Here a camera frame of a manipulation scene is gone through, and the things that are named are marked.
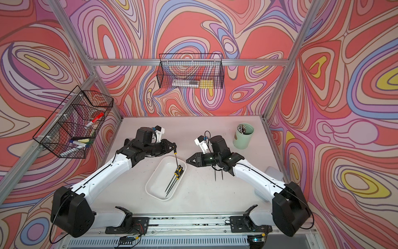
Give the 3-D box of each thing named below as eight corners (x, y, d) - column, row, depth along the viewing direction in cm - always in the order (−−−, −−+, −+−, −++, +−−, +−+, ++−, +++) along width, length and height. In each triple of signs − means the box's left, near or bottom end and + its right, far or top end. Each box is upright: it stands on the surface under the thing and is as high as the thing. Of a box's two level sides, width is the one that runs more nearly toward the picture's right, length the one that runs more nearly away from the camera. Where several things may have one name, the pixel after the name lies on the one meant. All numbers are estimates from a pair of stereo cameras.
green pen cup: (234, 149, 101) (238, 134, 89) (232, 138, 108) (236, 121, 95) (250, 149, 101) (257, 134, 89) (247, 138, 108) (253, 121, 95)
